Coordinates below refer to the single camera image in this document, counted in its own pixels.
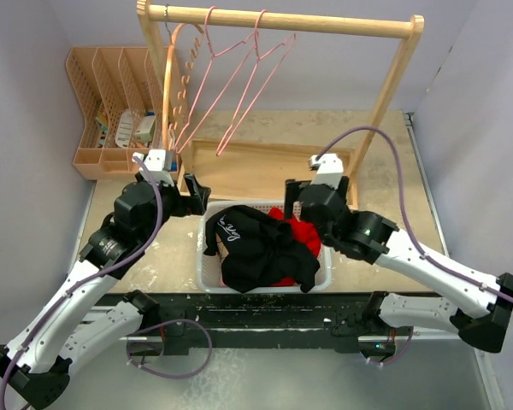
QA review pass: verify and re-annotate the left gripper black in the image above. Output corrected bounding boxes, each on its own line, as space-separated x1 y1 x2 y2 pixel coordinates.
138 172 209 244

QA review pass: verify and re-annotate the red t shirt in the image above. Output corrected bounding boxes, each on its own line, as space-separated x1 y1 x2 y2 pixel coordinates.
266 206 326 288

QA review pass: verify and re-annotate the black t shirt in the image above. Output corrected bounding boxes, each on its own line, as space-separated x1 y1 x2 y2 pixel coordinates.
203 205 320 293

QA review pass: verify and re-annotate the orange hanger with metal hook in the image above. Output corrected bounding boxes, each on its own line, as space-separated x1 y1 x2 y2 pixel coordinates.
162 23 204 156

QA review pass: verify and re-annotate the pink wire hanger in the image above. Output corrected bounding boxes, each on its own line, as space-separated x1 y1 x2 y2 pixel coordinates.
215 9 298 157
172 5 257 155

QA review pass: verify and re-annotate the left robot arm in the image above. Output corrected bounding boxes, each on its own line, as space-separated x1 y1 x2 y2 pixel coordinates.
0 173 211 409

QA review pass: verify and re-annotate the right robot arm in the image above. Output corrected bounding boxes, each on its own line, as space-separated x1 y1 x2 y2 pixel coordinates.
285 177 513 354

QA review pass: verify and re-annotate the wooden clothes rack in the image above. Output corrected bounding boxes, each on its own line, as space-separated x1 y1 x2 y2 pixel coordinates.
136 1 424 206

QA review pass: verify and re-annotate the white plastic basket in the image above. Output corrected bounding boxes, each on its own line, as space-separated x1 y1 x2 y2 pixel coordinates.
196 199 333 294

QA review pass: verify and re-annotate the white green box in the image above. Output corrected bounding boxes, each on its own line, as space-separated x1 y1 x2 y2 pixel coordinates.
133 115 156 144

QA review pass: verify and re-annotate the white leaflet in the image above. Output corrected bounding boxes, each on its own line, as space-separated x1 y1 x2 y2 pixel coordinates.
115 109 133 149

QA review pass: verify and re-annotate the peach plastic file organizer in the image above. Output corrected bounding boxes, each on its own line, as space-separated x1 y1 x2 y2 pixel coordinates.
66 47 164 180

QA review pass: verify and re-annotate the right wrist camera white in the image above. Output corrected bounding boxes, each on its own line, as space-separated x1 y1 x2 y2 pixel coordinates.
309 154 344 190

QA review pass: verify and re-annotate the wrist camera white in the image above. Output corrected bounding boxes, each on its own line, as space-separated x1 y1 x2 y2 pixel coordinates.
309 154 344 190
132 149 175 186

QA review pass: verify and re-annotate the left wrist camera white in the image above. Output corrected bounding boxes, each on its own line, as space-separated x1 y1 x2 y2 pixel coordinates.
132 149 175 186

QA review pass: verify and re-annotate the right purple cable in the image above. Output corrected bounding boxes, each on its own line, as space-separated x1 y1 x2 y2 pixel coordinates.
315 126 513 367

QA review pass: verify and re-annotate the purple cable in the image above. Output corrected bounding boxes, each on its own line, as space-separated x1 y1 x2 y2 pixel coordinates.
0 155 215 410
315 126 513 367

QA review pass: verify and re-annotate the aluminium frame rail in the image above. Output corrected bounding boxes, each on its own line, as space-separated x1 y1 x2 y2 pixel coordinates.
46 111 505 410

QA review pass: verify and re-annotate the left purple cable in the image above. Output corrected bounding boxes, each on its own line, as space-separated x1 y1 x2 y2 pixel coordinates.
0 155 215 410

